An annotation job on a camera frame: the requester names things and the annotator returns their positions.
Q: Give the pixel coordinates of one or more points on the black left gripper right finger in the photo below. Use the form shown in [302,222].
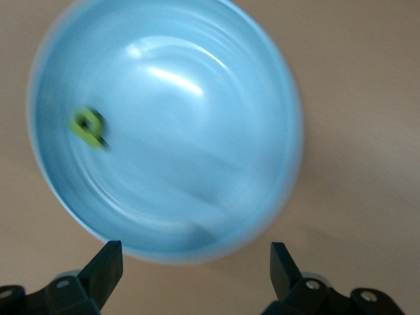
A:
[295,295]

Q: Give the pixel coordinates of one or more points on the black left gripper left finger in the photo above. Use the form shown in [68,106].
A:
[82,295]

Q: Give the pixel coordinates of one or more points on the green letter p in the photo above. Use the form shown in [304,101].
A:
[95,136]

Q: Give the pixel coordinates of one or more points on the blue plate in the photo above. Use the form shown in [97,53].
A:
[197,131]

